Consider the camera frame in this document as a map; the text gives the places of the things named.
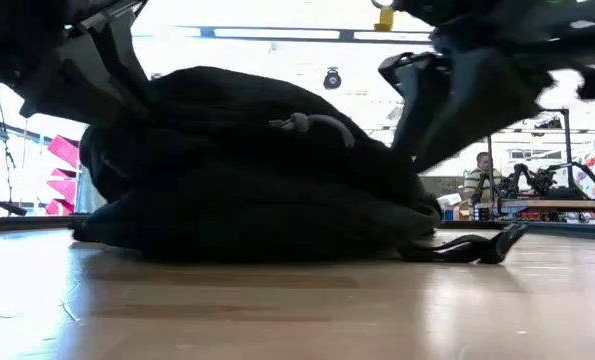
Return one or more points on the pink stacked bins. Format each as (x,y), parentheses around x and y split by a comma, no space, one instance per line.
(64,150)

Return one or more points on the round black ceiling device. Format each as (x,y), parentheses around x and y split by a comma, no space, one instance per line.
(332,80)

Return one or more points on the black frame stand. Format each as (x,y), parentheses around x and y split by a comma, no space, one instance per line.
(568,145)

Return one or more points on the black backpack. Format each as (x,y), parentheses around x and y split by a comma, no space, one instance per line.
(252,200)

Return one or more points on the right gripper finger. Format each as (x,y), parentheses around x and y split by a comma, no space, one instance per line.
(477,110)
(417,105)

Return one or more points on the background black robot arm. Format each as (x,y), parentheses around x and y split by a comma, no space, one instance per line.
(522,175)
(584,170)

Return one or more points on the black metal table frame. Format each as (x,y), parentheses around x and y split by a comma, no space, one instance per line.
(27,222)

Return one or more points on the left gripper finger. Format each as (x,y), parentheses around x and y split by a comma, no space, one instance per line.
(72,80)
(124,55)

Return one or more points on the person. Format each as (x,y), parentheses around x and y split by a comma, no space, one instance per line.
(479,177)

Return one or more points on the small yellow tag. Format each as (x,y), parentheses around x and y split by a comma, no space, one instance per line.
(385,19)

